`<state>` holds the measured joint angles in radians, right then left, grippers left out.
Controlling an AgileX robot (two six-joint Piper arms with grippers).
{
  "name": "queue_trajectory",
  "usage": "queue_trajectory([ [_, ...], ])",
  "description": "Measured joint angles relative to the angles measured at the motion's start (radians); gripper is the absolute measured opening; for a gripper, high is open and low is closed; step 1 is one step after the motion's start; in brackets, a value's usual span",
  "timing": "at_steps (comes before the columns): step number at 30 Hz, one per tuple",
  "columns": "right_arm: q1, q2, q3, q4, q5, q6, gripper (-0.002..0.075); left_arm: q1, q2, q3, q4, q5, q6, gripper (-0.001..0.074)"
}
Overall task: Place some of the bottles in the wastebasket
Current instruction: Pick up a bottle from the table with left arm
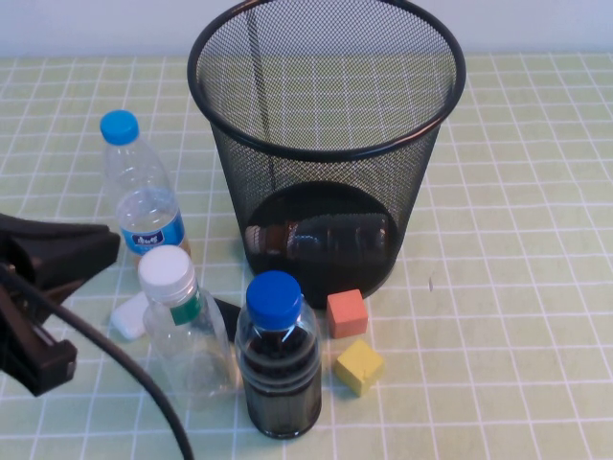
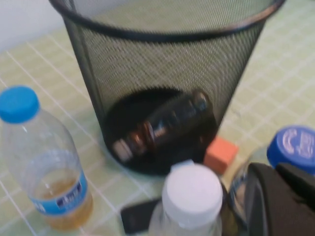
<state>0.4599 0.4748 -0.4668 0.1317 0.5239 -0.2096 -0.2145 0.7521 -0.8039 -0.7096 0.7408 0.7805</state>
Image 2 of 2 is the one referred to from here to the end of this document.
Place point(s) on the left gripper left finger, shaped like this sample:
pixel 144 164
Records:
pixel 268 209

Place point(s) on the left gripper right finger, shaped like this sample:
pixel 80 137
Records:
pixel 300 182

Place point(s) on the clear white-capped bottle green label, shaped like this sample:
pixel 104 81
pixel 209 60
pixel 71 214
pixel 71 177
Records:
pixel 192 191

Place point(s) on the small brown-labelled clear bottle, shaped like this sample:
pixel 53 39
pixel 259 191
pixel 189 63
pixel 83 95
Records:
pixel 172 120

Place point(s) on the black mesh wastebasket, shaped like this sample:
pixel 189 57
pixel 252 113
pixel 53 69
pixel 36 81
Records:
pixel 160 68

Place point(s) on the blue-capped dark liquid bottle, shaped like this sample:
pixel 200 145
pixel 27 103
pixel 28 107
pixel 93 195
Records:
pixel 292 145

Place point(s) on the orange cube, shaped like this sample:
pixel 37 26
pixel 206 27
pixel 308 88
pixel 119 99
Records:
pixel 221 153

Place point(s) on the green checked tablecloth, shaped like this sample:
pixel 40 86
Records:
pixel 283 73

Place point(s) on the black small case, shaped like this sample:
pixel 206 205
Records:
pixel 135 216

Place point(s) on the light-blue-capped water bottle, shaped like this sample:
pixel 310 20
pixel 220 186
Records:
pixel 44 147

